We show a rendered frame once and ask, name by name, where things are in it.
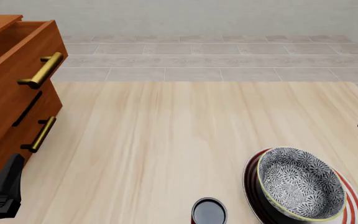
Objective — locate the black patterned bowl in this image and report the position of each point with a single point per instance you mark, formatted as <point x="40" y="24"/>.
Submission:
<point x="300" y="182"/>

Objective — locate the dark round tin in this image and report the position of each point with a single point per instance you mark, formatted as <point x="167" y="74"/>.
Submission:
<point x="209" y="211"/>

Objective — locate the closed wooden drawer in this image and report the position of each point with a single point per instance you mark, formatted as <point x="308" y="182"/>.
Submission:
<point x="53" y="109"/>

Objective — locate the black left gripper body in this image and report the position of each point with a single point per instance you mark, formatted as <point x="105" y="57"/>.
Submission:
<point x="2" y="210"/>

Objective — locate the white plate with red rings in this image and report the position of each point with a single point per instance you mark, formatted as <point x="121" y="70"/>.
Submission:
<point x="354" y="205"/>

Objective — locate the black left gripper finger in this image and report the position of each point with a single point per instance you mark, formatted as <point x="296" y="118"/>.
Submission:
<point x="9" y="182"/>

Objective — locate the open wooden drawer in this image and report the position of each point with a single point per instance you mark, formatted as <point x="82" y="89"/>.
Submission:
<point x="17" y="60"/>

